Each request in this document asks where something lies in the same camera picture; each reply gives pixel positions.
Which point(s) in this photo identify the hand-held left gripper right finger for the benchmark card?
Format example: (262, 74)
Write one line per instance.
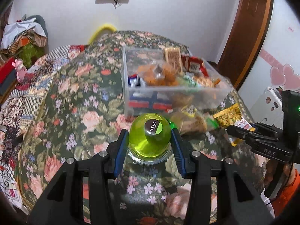
(178, 152)

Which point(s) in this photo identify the clear packet brown snacks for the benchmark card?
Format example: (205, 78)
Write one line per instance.
(189, 121)

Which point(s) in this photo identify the wooden door frame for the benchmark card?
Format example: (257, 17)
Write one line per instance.
(248, 28)

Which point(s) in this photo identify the pile of clothes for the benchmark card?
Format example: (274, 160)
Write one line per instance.
(21, 32)

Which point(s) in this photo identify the small red white sticker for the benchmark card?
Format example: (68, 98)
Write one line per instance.
(290, 29)

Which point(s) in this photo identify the orange pastry packet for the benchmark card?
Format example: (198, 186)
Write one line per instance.
(168, 75)

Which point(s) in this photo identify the round green bottle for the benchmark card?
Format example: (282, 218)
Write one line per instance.
(140, 145)

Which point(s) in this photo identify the dark floral blanket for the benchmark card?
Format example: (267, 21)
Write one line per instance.
(82, 98)

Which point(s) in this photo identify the blue white biscuit packet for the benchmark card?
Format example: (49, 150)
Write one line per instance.
(145, 99)

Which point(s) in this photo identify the pink plush toy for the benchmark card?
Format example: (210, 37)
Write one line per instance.
(20, 69)

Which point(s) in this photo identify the red snack packet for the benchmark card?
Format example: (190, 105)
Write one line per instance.
(191, 63)

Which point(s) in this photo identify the yellow hoop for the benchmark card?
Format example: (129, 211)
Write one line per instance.
(105, 25)

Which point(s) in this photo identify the white refrigerator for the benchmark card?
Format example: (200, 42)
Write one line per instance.
(262, 107)

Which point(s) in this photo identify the clear plastic container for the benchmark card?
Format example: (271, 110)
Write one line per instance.
(127, 75)

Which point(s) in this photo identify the patchwork quilt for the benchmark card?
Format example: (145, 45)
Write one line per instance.
(35, 75)

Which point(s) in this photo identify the red box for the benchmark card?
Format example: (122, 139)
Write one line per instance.
(5, 75)

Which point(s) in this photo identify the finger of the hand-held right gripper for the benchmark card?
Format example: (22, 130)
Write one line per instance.
(267, 127)
(241, 133)

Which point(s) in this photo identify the pink heart sticker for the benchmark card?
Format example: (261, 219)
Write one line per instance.
(279, 75)

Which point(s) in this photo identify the person's right forearm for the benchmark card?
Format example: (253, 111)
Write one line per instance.
(290, 192)

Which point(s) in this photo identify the square cracker packet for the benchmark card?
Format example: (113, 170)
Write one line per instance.
(172, 57)

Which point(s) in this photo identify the yellow nut packet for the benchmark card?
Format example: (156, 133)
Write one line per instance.
(230, 117)

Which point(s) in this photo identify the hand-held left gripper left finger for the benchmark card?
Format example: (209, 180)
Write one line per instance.
(121, 150)

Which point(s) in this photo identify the small green candy packet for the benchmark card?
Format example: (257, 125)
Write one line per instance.
(190, 77)

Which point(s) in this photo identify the orange cracker packet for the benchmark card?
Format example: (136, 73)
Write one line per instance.
(205, 81)

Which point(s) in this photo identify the white sliding door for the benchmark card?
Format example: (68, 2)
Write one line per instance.
(281, 16)

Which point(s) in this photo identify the green snack packet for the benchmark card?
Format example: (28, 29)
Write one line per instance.
(212, 123)

